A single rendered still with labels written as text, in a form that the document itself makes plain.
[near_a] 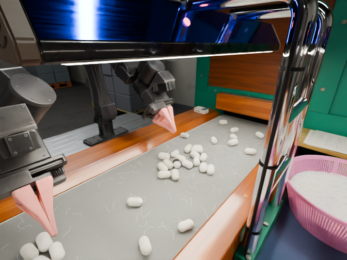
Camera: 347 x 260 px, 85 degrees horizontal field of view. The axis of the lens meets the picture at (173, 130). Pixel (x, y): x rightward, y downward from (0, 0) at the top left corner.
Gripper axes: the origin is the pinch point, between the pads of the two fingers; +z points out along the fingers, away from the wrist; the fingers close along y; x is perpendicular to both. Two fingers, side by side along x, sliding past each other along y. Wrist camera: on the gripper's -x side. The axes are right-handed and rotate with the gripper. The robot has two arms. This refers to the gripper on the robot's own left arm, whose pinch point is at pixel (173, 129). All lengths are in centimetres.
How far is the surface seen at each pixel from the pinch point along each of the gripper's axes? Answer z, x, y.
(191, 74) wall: -109, 118, 220
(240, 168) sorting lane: 20.4, -7.1, 5.5
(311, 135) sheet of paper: 26.5, -17.4, 33.4
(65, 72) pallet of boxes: -387, 382, 161
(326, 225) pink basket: 36.2, -19.7, -0.2
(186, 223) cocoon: 19.9, -9.0, -19.7
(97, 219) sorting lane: 10.0, 1.6, -29.6
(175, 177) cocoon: 12.0, -2.0, -10.7
